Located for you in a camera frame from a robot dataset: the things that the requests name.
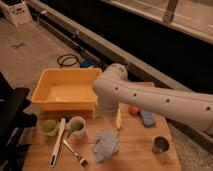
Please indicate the yellow banana toy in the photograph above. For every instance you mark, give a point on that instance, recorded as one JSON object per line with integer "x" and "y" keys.
{"x": 118, "y": 120}

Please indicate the metal cup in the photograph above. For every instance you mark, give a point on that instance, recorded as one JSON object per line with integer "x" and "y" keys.
{"x": 160, "y": 145}

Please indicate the black chair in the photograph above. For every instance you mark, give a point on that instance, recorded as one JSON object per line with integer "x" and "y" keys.
{"x": 13, "y": 121}

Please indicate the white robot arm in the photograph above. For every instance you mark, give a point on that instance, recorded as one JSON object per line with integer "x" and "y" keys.
{"x": 190, "y": 108}

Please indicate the blue sponge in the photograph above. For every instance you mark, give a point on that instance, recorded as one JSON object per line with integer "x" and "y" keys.
{"x": 147, "y": 118}

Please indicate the blue object on floor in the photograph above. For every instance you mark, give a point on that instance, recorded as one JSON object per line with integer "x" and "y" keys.
{"x": 86, "y": 63}

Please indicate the white mug green inside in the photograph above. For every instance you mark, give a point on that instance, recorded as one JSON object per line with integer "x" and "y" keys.
{"x": 76, "y": 127}

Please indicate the orange red apple toy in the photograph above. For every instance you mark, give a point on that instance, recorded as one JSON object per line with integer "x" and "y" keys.
{"x": 133, "y": 110}

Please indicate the blue cloth towel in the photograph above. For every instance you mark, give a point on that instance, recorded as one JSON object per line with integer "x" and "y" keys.
{"x": 105, "y": 145}

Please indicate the green plastic cup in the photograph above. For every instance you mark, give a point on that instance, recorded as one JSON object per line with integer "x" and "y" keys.
{"x": 50, "y": 127}

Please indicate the white cardboard box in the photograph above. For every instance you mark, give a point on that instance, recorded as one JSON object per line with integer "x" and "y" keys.
{"x": 17, "y": 14}

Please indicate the yellow plastic tray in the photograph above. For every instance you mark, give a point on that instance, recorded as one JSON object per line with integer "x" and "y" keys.
{"x": 66, "y": 89}

